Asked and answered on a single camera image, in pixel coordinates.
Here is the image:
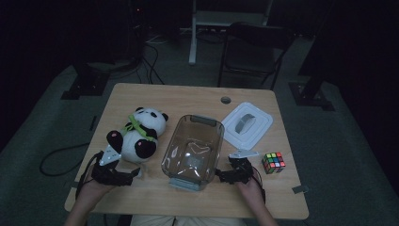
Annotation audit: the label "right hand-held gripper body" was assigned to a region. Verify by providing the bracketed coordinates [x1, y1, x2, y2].
[223, 149, 260, 186]

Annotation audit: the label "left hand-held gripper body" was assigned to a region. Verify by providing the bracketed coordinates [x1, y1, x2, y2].
[89, 144, 134, 187]

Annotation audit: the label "panda plush toy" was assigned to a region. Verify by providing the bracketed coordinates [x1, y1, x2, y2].
[105, 106, 169, 179]

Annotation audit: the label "clear plastic storage box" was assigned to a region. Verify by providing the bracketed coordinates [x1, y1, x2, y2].
[160, 114, 226, 193]

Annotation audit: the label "colourful puzzle cube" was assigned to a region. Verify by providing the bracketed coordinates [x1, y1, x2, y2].
[261, 152, 287, 175]

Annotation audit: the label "white box lid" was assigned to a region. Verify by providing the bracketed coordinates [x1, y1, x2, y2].
[220, 101, 275, 152]

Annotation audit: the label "person's right hand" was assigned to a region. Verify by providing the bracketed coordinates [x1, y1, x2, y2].
[235, 176, 266, 210]

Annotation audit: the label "person's left hand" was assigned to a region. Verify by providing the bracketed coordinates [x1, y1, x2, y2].
[75, 178, 115, 213]

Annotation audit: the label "person's beige trouser legs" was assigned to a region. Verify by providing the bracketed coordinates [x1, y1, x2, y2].
[130, 214, 247, 226]

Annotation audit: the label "black marker pen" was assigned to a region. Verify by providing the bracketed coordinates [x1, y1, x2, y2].
[88, 115, 99, 133]

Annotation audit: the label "black stand with flat base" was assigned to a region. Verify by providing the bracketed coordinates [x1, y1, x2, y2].
[59, 60, 111, 101]
[287, 0, 336, 112]

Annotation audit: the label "black folding chair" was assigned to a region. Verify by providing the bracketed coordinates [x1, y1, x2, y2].
[216, 21, 296, 91]

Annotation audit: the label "dark computer tower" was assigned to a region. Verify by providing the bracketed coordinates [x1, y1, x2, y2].
[126, 0, 148, 63]

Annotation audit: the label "black floor cable loop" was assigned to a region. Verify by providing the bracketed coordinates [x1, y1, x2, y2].
[39, 142, 92, 178]

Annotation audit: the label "bundle of black floor cables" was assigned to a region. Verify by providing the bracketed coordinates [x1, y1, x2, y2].
[136, 30, 166, 86]

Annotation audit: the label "white metal stand frame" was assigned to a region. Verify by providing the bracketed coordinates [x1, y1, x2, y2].
[188, 0, 275, 66]

